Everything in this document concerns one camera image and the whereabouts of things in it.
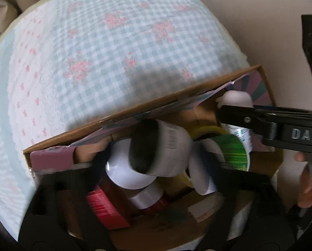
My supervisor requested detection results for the green label white bottle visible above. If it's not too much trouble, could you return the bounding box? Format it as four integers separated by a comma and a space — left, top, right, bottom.
188, 134, 251, 197

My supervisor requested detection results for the white lid round jar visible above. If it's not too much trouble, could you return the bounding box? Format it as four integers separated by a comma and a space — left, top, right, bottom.
105, 138, 157, 190

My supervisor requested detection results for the black cap small white bottle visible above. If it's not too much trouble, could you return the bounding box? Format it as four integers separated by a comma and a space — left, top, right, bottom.
129, 119, 193, 177

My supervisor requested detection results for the tall white pill bottle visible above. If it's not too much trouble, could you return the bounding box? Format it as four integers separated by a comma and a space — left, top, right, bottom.
217, 90, 253, 154

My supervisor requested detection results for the clear tape roll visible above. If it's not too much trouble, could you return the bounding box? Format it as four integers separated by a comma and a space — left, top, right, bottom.
178, 126, 227, 196

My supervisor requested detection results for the blue checkered floral bedsheet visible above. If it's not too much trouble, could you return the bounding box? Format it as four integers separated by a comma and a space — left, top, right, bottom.
0, 0, 249, 239

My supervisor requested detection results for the person's right hand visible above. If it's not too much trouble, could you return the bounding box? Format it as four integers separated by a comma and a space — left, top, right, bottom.
297, 164, 312, 209

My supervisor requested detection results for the red medicine box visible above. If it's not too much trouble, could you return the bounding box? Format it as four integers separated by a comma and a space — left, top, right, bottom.
86, 186, 130, 231

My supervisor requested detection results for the red lid jar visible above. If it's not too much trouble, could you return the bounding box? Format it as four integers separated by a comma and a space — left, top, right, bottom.
99, 178, 168, 216

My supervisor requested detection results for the cardboard box pink lining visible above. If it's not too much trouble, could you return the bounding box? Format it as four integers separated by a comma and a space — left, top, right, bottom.
18, 66, 286, 250

